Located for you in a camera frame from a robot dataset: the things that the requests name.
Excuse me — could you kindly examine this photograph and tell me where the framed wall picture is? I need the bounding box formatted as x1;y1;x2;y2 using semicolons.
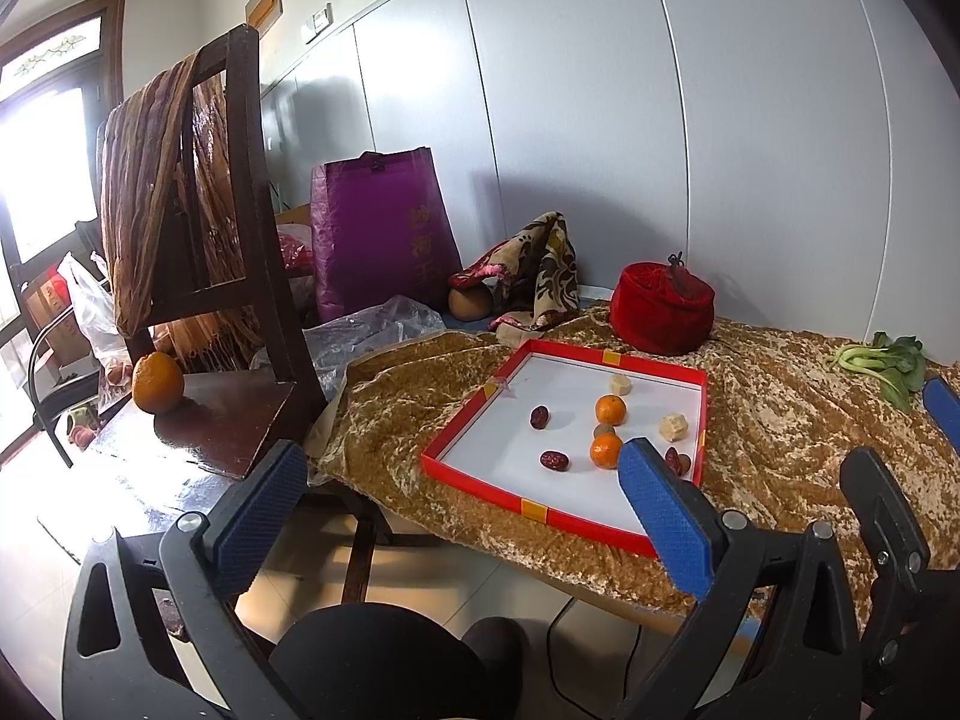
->
244;0;283;36

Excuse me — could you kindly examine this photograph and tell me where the dark wooden chair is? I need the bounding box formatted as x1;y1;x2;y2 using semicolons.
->
89;23;378;608

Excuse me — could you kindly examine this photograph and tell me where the red jujube date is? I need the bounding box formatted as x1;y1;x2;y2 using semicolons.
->
540;450;569;472
530;405;550;429
664;447;680;476

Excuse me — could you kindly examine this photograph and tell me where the brown floral fabric bundle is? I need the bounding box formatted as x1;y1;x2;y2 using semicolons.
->
448;211;579;348

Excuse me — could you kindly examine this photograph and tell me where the clear plastic bag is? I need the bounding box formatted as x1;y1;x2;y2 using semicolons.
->
302;296;446;401

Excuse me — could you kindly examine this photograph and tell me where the golden patterned tablecloth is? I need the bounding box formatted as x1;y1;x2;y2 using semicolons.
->
302;299;960;631

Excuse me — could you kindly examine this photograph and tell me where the purple gift bag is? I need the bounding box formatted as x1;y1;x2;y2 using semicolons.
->
309;146;460;322

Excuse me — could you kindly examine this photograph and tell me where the green bok choy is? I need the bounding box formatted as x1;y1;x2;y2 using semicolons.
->
827;332;928;413

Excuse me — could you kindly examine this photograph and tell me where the orange tangerine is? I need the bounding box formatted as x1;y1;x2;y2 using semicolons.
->
594;394;628;427
589;433;623;470

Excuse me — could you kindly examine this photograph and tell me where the red white shallow box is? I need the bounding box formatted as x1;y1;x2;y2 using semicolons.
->
421;340;708;557

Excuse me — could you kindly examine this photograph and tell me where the pale cut fruit chunk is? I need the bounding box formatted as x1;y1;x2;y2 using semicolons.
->
608;374;633;397

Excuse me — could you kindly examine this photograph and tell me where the striped brown scarf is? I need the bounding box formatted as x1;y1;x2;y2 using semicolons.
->
98;55;244;338

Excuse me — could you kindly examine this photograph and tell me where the black cable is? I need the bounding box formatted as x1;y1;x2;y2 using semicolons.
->
542;595;648;720

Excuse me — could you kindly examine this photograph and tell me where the red velvet pouch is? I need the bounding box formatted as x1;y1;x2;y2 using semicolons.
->
608;252;716;356

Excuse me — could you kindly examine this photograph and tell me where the large orange on chair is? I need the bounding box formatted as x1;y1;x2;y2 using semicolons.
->
132;351;184;415

